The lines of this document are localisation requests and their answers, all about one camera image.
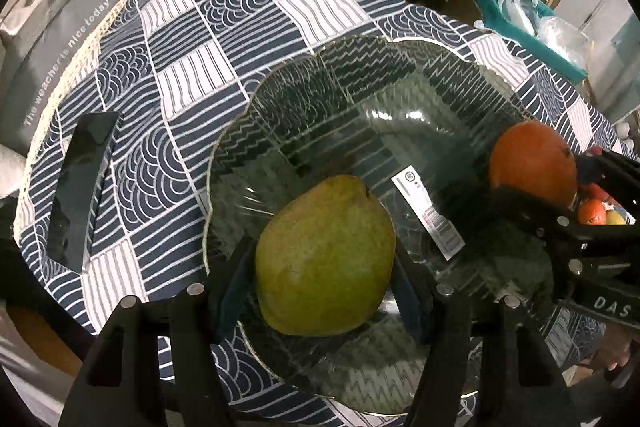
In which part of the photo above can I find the clear plastic bag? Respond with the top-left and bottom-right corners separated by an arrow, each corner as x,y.
537,14 -> 591,72

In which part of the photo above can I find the orange with green stem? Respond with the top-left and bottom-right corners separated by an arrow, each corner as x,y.
577,199 -> 608,226

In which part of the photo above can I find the navy white patterned tablecloth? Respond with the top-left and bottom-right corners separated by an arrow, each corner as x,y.
12,0 -> 638,427

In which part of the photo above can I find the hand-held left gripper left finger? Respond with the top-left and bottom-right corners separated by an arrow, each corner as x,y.
59,234 -> 258,427

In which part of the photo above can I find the black smartphone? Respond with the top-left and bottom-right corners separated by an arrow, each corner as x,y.
46,111 -> 123,270

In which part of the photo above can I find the grey bag with white lettering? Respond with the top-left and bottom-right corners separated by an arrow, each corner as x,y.
0,0 -> 151,148

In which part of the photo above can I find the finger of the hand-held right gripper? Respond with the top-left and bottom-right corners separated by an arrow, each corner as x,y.
446,187 -> 587,249
576,150 -> 640,208

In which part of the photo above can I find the person's right hand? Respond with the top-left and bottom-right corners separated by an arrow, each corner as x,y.
602,332 -> 636,383

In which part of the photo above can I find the clear glass plate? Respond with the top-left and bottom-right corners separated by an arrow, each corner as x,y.
202,34 -> 563,415

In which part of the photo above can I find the white barcode sticker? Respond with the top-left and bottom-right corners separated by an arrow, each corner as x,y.
390,167 -> 466,260

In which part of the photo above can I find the white cabinet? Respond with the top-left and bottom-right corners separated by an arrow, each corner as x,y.
570,0 -> 640,118

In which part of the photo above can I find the small yellow-green pear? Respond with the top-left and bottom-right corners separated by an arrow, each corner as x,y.
255,174 -> 398,338

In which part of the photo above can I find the teal box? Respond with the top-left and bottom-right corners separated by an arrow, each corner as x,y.
462,0 -> 588,82

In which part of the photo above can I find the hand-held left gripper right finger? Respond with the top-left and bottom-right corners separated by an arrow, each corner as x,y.
387,251 -> 583,427

